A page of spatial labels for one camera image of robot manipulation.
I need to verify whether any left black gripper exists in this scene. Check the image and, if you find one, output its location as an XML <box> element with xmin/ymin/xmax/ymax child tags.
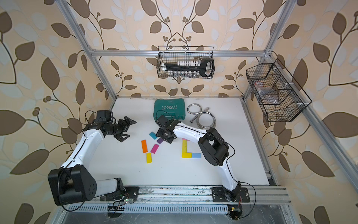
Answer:
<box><xmin>106</xmin><ymin>115</ymin><xmax>136</xmax><ymax>141</ymax></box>

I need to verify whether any magenta block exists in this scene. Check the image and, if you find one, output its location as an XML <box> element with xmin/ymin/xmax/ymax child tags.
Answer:
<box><xmin>151</xmin><ymin>144</ymin><xmax>159</xmax><ymax>154</ymax></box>

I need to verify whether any long yellow-green block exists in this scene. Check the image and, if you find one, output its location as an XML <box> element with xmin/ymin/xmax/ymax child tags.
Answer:
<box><xmin>182</xmin><ymin>140</ymin><xmax>187</xmax><ymax>154</ymax></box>

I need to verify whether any light blue block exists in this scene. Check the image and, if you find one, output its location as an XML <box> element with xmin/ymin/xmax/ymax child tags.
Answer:
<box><xmin>191</xmin><ymin>153</ymin><xmax>201</xmax><ymax>159</ymax></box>

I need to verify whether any purple block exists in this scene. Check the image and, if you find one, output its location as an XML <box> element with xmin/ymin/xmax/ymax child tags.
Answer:
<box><xmin>157</xmin><ymin>138</ymin><xmax>164</xmax><ymax>144</ymax></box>

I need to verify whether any short yellow block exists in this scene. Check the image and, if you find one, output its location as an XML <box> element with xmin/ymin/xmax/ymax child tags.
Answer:
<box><xmin>182</xmin><ymin>152</ymin><xmax>192</xmax><ymax>158</ymax></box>

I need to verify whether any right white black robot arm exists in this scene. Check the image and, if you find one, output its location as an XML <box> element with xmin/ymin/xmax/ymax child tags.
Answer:
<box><xmin>156</xmin><ymin>115</ymin><xmax>241</xmax><ymax>202</ymax></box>

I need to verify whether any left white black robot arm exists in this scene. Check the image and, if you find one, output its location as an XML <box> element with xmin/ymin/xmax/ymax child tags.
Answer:
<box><xmin>48</xmin><ymin>115</ymin><xmax>136</xmax><ymax>206</ymax></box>

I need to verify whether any teal block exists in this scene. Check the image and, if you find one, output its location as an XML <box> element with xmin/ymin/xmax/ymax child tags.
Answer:
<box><xmin>149</xmin><ymin>132</ymin><xmax>158</xmax><ymax>141</ymax></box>

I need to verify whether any orange long block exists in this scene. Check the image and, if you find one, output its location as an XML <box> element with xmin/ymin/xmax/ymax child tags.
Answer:
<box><xmin>141</xmin><ymin>140</ymin><xmax>148</xmax><ymax>154</ymax></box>

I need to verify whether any yellow block lower left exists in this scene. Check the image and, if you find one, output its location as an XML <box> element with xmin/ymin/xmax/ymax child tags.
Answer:
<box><xmin>145</xmin><ymin>153</ymin><xmax>153</xmax><ymax>164</ymax></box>

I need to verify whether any green plastic tool case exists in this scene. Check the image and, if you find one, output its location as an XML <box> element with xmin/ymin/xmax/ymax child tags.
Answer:
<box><xmin>153</xmin><ymin>99</ymin><xmax>186</xmax><ymax>120</ymax></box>

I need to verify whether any black white socket set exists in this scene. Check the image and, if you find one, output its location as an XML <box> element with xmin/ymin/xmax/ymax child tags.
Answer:
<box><xmin>157</xmin><ymin>58</ymin><xmax>215</xmax><ymax>78</ymax></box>

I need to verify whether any clear plastic bag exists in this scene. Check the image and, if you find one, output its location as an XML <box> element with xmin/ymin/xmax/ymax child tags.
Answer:
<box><xmin>255</xmin><ymin>82</ymin><xmax>279</xmax><ymax>105</ymax></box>

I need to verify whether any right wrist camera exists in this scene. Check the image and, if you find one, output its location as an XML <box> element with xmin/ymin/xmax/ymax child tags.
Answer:
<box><xmin>155</xmin><ymin>115</ymin><xmax>174</xmax><ymax>129</ymax></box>

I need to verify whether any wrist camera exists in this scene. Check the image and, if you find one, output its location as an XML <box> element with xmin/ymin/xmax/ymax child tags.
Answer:
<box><xmin>155</xmin><ymin>115</ymin><xmax>174</xmax><ymax>129</ymax></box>
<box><xmin>95</xmin><ymin>110</ymin><xmax>114</xmax><ymax>124</ymax></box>

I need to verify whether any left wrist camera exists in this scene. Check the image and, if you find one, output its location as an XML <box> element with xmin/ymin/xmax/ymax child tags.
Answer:
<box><xmin>95</xmin><ymin>110</ymin><xmax>114</xmax><ymax>124</ymax></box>

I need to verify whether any coiled metal shower hose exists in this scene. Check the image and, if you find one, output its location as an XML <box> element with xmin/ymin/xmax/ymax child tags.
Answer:
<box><xmin>186</xmin><ymin>103</ymin><xmax>217</xmax><ymax>132</ymax></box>

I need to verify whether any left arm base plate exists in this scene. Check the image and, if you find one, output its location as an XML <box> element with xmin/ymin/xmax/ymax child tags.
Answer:
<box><xmin>100</xmin><ymin>186</ymin><xmax>139</xmax><ymax>203</ymax></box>

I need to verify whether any centre black wire basket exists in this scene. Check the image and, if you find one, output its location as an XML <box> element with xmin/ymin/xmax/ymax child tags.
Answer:
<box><xmin>156</xmin><ymin>45</ymin><xmax>215</xmax><ymax>79</ymax></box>

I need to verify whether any black wire basket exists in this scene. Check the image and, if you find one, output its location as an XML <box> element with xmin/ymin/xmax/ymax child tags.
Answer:
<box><xmin>156</xmin><ymin>45</ymin><xmax>215</xmax><ymax>79</ymax></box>
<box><xmin>246</xmin><ymin>59</ymin><xmax>312</xmax><ymax>122</ymax></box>

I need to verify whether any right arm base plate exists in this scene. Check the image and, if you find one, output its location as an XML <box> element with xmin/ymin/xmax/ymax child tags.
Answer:
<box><xmin>211</xmin><ymin>187</ymin><xmax>251</xmax><ymax>203</ymax></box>

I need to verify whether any aluminium front rail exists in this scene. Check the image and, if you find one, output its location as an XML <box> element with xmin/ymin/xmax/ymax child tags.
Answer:
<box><xmin>125</xmin><ymin>185</ymin><xmax>292</xmax><ymax>205</ymax></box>

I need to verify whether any right black wire basket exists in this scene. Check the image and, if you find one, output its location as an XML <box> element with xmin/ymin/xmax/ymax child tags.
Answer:
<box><xmin>246</xmin><ymin>59</ymin><xmax>312</xmax><ymax>122</ymax></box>

